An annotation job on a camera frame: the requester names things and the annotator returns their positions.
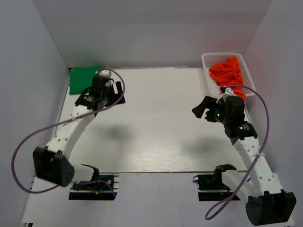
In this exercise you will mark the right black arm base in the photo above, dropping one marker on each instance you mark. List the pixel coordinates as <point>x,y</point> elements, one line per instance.
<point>210,186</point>

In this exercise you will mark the orange t shirt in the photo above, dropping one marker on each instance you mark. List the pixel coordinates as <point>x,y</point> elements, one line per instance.
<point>227,73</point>

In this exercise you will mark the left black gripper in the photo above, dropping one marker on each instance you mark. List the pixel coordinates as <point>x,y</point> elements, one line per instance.
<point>118,84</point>

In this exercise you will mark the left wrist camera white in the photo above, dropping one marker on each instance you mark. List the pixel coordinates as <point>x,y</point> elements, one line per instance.
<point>105,74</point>

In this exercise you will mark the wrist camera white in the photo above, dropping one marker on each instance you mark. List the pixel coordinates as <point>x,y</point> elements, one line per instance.
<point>105,74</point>
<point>226,92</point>

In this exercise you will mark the green t shirt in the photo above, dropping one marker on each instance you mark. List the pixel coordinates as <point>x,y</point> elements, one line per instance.
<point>81,78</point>

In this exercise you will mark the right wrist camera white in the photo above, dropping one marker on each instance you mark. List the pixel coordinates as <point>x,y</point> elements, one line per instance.
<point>226,92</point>

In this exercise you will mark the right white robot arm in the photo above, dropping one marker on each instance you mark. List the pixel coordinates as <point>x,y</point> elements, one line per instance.
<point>266,202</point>

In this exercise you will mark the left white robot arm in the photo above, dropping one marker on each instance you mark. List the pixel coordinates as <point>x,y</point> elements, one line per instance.
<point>52,161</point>

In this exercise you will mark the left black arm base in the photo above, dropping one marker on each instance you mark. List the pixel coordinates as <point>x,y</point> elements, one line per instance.
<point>90,184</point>

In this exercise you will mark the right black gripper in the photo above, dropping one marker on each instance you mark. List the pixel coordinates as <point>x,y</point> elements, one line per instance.
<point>208,102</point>

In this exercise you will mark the white plastic basket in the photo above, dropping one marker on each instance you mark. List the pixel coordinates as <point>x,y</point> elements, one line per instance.
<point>209,59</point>

